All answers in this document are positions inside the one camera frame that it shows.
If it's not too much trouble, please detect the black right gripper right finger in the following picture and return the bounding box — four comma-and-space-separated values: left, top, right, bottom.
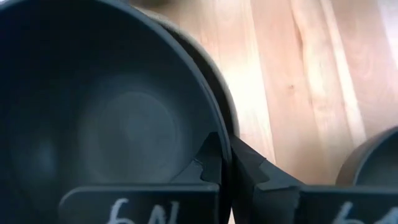
229, 134, 398, 224

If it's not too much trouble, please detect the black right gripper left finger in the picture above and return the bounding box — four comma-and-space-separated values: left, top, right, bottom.
58, 131, 224, 224

